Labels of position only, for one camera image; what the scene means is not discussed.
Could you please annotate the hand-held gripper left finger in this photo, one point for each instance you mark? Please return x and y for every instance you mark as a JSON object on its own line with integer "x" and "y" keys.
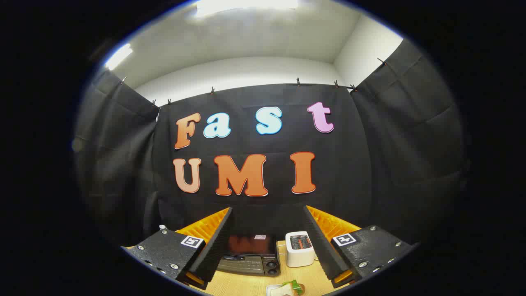
{"x": 218, "y": 242}

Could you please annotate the white pop-up toaster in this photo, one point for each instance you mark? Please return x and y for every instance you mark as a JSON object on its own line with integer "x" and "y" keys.
{"x": 299, "y": 257}

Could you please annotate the lettuce bread sandwich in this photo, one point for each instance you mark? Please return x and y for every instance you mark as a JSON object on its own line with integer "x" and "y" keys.
{"x": 292, "y": 287}

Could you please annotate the black backdrop cloth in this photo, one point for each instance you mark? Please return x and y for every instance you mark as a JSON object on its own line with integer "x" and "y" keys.
{"x": 361, "y": 164}

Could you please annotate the ceiling light panel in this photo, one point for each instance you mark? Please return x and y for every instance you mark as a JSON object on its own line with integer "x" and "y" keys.
{"x": 118, "y": 56}

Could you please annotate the black toaster oven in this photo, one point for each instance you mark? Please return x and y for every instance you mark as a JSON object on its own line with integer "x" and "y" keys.
{"x": 250, "y": 248}

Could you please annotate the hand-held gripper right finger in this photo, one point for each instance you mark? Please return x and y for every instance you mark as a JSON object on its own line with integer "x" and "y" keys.
{"x": 318, "y": 242}

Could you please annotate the white plate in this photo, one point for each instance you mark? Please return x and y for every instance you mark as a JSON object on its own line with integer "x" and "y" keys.
{"x": 272, "y": 290}

